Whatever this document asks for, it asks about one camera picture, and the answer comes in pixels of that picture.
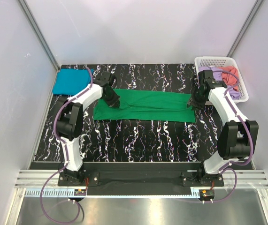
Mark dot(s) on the coral t-shirt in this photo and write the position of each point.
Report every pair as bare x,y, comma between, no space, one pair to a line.
229,79

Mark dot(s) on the right corner frame post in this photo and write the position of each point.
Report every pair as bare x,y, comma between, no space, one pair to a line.
247,23

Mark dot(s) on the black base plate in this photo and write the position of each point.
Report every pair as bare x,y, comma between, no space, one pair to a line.
140,178

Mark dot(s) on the corner frame post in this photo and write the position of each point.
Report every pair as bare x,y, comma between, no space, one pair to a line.
35,27
247,23

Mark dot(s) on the purple t-shirt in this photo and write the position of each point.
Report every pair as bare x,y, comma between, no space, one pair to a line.
234,93

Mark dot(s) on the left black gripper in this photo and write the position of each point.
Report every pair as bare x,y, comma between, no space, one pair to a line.
115,102

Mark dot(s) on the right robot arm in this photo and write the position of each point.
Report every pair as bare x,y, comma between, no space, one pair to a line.
236,143

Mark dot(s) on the aluminium frame rail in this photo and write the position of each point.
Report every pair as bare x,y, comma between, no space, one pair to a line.
38,200

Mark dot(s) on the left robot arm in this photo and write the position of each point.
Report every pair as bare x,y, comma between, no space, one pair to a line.
68,123

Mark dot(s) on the white plastic basket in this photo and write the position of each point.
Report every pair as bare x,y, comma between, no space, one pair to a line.
218,62

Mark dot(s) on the folded blue t-shirt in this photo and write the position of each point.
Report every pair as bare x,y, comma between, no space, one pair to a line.
71,81

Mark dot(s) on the green t-shirt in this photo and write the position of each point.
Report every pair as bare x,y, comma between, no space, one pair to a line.
147,105

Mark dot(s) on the left corner frame post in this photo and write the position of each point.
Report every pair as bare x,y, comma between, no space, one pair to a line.
35,27

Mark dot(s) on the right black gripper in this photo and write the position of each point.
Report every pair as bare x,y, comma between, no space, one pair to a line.
192,102

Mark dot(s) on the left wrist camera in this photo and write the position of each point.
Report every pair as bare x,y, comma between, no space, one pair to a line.
106,78

